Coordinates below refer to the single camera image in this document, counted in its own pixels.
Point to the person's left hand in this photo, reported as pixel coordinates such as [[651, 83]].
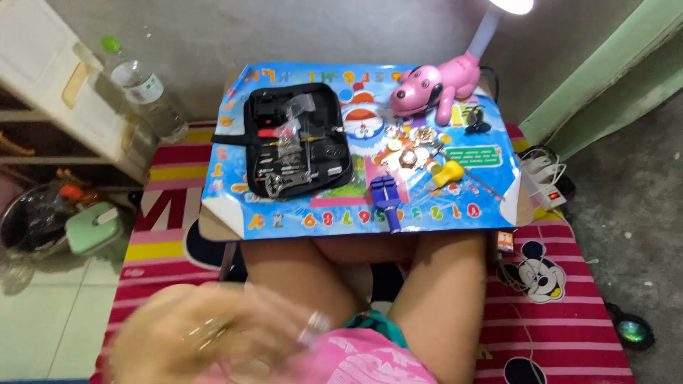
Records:
[[203, 330]]

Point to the person's left fingers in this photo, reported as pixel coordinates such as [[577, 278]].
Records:
[[277, 325]]

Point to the person's left leg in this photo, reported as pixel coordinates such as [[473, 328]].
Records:
[[299, 277]]

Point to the person's leg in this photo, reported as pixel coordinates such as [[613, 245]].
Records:
[[443, 309], [299, 277]]

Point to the person's pink shirt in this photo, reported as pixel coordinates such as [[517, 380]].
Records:
[[368, 360]]

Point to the person's teal shorts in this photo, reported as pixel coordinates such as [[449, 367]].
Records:
[[380, 323]]

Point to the small brown folding table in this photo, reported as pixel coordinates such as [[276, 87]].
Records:
[[213, 226]]

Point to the metal watch case wrench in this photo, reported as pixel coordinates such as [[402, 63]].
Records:
[[283, 184]]

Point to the blue cartoon alphabet table mat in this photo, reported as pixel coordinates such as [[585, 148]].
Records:
[[363, 208]]

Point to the person's right leg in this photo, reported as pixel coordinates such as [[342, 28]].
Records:
[[443, 309]]

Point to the black zip tool case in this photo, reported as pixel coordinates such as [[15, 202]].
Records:
[[320, 149]]

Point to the clear plastic bag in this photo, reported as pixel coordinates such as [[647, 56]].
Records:
[[292, 128]]

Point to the green lidded plastic box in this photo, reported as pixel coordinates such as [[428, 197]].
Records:
[[94, 227]]

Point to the gold wristwatch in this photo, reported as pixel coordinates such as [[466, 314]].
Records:
[[408, 158]]

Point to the heap of small watch parts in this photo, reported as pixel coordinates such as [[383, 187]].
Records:
[[421, 139]]

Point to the small orange box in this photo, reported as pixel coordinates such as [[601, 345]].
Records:
[[505, 241]]

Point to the orange capped bottle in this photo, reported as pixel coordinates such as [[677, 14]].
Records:
[[72, 192]]

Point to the metal pot with plastic bag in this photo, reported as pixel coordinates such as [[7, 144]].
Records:
[[29, 221]]

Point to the clear plastic water bottle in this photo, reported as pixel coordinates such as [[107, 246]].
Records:
[[144, 90]]

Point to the red striped cartoon floor mat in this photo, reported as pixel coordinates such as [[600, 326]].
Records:
[[549, 330]]

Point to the pink dog desk lamp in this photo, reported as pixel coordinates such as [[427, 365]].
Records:
[[427, 88]]

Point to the black eye loupe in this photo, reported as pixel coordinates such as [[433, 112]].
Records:
[[475, 121]]

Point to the white power strip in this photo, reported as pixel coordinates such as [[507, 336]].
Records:
[[543, 184]]

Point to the black round iridescent gadget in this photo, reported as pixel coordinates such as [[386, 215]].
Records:
[[632, 328]]

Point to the green door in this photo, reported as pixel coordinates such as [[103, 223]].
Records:
[[603, 80]]

